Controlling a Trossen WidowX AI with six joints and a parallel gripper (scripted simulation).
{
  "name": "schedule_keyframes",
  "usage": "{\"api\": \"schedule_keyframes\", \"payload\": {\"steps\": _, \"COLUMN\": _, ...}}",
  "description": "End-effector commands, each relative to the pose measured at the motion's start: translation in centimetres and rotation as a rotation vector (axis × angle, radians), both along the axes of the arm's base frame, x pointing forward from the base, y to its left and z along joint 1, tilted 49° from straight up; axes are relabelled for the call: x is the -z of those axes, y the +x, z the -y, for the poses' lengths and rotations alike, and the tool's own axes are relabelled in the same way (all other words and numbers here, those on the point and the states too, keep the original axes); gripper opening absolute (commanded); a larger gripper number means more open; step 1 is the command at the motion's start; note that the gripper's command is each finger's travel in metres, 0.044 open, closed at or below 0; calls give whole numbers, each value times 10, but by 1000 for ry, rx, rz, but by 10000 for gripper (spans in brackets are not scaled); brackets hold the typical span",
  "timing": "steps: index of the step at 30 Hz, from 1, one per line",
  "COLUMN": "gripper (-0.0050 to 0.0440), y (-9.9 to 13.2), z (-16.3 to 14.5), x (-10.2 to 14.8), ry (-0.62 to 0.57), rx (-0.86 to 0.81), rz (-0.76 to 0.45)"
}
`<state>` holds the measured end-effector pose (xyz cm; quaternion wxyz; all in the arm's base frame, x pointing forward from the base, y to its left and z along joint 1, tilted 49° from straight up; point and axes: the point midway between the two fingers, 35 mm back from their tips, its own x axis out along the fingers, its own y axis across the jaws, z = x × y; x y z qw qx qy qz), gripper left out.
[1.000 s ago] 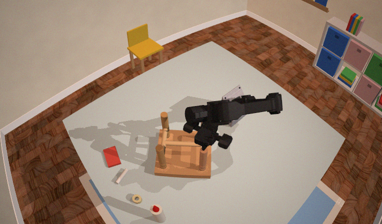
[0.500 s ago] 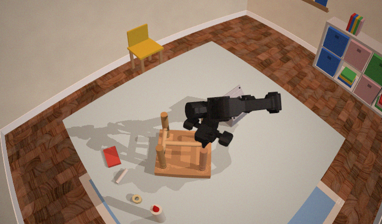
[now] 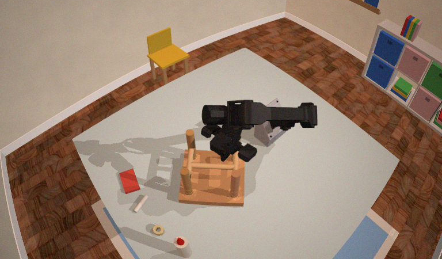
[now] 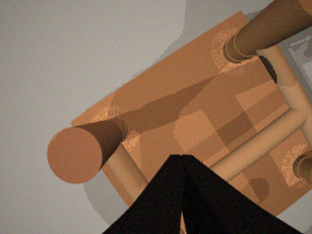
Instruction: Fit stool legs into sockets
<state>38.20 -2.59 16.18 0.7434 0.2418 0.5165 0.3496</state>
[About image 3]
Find orange-brown wooden stool seat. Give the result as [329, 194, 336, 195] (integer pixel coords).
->
[178, 150, 245, 207]

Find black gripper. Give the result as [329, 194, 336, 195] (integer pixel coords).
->
[201, 123, 257, 162]

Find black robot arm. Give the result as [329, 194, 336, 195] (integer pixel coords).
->
[202, 100, 318, 155]

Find red rectangular block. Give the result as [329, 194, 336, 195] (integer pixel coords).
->
[119, 169, 140, 194]

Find tan wooden stool legs with crossbar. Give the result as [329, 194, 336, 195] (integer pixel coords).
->
[180, 129, 241, 197]

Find tan roll of masking tape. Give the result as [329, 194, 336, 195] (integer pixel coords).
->
[153, 225, 165, 236]

